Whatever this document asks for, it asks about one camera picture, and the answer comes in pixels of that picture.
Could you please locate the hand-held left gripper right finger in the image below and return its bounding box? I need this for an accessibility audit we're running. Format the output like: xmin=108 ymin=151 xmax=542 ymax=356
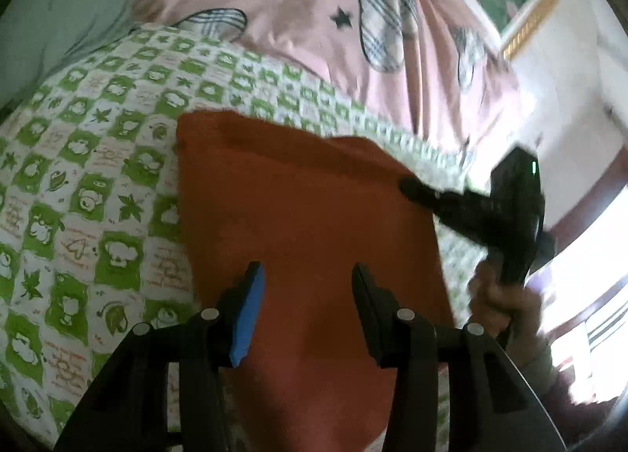
xmin=351 ymin=262 xmax=561 ymax=452

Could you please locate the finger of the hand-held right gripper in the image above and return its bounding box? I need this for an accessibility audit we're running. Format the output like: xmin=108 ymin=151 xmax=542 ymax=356
xmin=397 ymin=175 xmax=492 ymax=237

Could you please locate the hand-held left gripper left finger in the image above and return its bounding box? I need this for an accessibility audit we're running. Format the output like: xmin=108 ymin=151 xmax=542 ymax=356
xmin=54 ymin=260 xmax=267 ymax=452

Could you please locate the orange knit sweater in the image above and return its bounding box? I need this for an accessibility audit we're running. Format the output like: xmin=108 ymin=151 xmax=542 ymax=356
xmin=174 ymin=110 xmax=458 ymax=452

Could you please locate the person's right forearm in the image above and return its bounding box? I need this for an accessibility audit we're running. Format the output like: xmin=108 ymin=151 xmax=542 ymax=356
xmin=510 ymin=331 xmax=620 ymax=440

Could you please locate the person's right hand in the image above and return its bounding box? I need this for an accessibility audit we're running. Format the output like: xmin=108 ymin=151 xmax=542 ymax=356
xmin=468 ymin=256 xmax=546 ymax=352

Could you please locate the window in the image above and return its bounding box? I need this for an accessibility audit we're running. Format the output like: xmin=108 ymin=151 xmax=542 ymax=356
xmin=537 ymin=216 xmax=628 ymax=406

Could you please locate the green checkered printed blanket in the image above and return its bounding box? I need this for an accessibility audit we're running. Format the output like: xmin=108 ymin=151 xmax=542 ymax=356
xmin=0 ymin=22 xmax=478 ymax=452

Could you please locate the pink heart print quilt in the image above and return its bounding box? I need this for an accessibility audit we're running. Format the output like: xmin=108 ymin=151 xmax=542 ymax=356
xmin=131 ymin=0 xmax=522 ymax=161

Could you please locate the sage green cloth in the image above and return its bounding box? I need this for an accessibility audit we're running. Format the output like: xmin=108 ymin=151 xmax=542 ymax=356
xmin=0 ymin=0 xmax=139 ymax=110

